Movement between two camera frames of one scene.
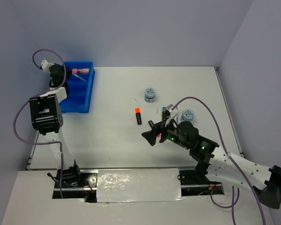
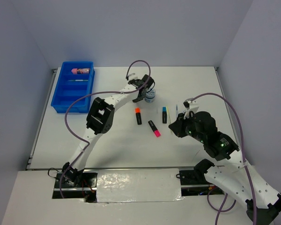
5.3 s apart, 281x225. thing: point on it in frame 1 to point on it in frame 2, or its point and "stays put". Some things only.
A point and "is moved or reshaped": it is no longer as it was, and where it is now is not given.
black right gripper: (151, 135) to (177, 126)
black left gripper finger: (69, 71) to (141, 94)
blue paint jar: (150, 95) stays put
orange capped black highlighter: (137, 111) stays put
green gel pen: (78, 77) is moved or reshaped
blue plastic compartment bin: (78, 91) stays put
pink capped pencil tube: (80, 71) stays put
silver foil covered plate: (130, 185) stays put
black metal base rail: (85, 187) stays put
